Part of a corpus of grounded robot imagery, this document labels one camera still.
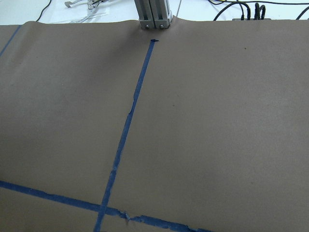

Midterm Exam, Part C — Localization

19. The reacher grabber stick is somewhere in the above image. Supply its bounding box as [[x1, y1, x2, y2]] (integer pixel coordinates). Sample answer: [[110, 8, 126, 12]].
[[64, 0, 110, 24]]

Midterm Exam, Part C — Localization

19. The aluminium frame post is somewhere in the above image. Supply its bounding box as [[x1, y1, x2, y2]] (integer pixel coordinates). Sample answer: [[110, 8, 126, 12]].
[[134, 0, 173, 29]]

